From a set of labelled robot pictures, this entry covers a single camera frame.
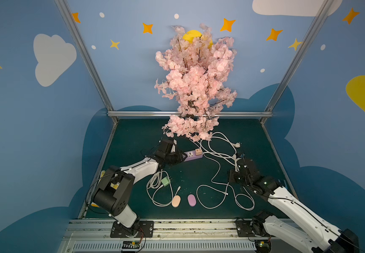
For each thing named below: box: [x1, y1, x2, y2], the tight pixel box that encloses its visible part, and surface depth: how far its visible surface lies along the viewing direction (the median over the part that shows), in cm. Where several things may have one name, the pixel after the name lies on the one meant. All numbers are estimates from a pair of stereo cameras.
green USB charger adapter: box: [160, 176, 170, 188], surface depth 90 cm
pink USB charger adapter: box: [195, 148, 203, 156], surface depth 98 cm
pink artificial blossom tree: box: [155, 24, 237, 142], surface depth 78 cm
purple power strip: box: [183, 150, 204, 162], surface depth 101 cm
